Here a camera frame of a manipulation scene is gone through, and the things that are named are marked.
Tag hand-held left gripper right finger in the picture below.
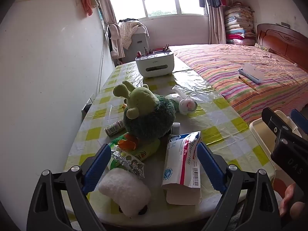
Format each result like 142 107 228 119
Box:
197 142 282 231

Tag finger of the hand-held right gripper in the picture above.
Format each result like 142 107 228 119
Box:
290 109 308 135
262 107 289 135

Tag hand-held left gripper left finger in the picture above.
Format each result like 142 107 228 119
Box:
26 144 112 231

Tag beige plastic bin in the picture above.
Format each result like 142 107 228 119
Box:
249 110 302 174

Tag white red medicine packet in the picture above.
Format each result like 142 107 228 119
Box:
161 131 202 190

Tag white fluffy plush toy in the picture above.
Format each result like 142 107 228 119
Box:
97 168 152 218

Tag cartoon print snack wrapper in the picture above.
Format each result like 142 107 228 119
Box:
111 150 146 179

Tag orange wrapper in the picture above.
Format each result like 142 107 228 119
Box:
117 135 139 150

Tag white cardboard box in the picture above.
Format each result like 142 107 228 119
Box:
166 187 202 206

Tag white bottle with barcode label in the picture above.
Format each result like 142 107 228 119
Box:
105 120 126 137

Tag green plastic bag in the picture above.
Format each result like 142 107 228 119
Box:
107 135 161 171

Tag white pink soft toy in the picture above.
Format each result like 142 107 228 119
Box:
178 98 198 115

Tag green plush toy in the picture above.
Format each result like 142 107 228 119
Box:
113 80 177 141

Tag white lace cloth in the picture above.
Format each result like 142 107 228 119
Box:
166 87 190 106

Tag person's right hand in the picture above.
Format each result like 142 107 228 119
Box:
279 184 308 219

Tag yellow pencil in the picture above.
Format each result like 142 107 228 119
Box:
238 76 258 92

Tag yellow checkered tablecloth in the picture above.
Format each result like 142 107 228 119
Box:
64 61 277 224

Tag blue pencil case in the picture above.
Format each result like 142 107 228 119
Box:
238 63 264 85

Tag floral pillow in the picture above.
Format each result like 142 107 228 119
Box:
255 43 273 53

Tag striped bed sheet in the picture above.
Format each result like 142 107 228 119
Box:
170 44 308 126

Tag wooden headboard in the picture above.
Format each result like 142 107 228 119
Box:
256 23 308 74

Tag stack of folded quilts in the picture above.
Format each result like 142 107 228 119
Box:
224 2 256 46

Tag beige curtain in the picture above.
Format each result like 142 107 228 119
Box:
204 0 227 44
93 0 126 58

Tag white desk organizer box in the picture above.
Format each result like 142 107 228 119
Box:
135 48 174 78

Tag pens in organizer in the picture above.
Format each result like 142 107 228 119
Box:
137 44 170 56

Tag pink hanging garment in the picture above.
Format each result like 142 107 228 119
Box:
107 23 124 59

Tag white cabinet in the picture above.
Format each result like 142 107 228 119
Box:
124 26 148 64

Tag pile of clothes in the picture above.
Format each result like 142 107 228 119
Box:
118 19 150 50

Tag window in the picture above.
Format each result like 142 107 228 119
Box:
107 0 208 20

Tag orange cloth on hook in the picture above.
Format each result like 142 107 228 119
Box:
78 0 100 17

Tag wall socket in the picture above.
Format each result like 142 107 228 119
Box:
82 98 93 116

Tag wall cable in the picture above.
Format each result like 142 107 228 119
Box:
97 29 108 94

